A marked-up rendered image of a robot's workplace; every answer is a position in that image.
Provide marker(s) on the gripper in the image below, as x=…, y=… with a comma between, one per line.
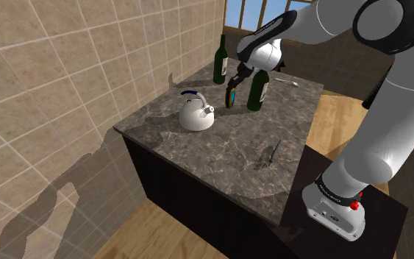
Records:
x=243, y=72

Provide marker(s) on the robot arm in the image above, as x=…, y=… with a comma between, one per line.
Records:
x=389, y=125

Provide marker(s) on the wooden framed window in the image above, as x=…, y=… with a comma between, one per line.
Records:
x=251, y=12

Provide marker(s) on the silver spoon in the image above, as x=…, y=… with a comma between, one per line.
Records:
x=292, y=84

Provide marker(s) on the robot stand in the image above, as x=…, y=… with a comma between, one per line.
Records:
x=382, y=229

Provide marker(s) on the green wine bottle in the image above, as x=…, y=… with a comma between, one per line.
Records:
x=220, y=62
x=257, y=91

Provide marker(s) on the dark grey knife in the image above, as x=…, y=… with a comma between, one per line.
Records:
x=274, y=153

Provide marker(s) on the dark kitchen counter cabinet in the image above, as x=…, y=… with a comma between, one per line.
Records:
x=178, y=193

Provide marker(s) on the small dark bottle blue label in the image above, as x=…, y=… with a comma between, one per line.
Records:
x=230, y=99

